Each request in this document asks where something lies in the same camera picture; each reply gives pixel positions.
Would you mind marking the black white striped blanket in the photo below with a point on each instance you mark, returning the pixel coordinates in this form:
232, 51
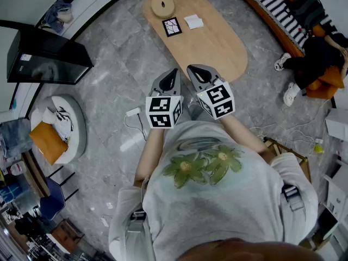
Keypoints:
274, 3

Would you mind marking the orange sofa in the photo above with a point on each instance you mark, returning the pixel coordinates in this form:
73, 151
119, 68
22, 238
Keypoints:
288, 43

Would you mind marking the black flat screen television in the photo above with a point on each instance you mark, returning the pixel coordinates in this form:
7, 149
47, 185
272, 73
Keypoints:
43, 50

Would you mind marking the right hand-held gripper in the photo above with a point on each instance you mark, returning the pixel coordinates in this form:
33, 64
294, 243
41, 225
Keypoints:
217, 99

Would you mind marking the round woven beige mat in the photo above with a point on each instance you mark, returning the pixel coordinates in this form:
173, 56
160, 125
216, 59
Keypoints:
162, 5

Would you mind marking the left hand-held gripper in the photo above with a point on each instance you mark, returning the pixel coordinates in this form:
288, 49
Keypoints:
160, 110

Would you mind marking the grey flower print shirt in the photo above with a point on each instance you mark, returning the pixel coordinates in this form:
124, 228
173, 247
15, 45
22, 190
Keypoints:
217, 205

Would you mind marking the blue chair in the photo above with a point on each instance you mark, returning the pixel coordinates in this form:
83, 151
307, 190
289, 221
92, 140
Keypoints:
53, 200

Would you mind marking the wooden slatted stool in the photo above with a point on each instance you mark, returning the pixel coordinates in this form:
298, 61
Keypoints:
282, 147

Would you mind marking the person's right forearm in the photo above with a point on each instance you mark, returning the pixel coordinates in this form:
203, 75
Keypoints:
242, 135

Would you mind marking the black framed patterned picture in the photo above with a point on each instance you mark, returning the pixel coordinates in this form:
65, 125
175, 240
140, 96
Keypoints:
172, 27

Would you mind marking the round white ottoman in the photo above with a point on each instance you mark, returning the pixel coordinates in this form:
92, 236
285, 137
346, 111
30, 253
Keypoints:
77, 124

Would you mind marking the white folded paper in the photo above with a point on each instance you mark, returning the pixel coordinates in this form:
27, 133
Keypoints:
193, 22

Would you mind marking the yellow green toy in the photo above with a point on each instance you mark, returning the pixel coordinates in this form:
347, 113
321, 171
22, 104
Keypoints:
318, 149

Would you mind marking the person's left forearm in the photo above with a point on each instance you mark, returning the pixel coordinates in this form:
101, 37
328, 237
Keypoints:
149, 154

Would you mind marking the white cardboard box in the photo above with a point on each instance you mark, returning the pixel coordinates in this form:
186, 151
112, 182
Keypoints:
337, 124

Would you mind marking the wooden coffee table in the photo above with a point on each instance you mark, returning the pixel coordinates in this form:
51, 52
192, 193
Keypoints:
212, 45

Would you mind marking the white leaf print cushion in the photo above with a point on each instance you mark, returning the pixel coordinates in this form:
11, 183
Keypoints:
63, 121

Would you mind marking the orange square cushion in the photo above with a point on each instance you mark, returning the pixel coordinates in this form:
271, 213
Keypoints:
49, 143

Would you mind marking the white shelf unit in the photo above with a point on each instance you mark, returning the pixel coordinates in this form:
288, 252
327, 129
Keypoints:
337, 192

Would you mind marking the pile of blue grey clothes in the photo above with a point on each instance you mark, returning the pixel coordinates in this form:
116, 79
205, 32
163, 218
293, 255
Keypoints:
57, 13

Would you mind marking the light blue jeans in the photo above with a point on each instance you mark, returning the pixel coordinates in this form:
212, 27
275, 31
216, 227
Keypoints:
194, 111

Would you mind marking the dark grey backpack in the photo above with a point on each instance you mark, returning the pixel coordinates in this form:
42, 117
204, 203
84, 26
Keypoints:
308, 8

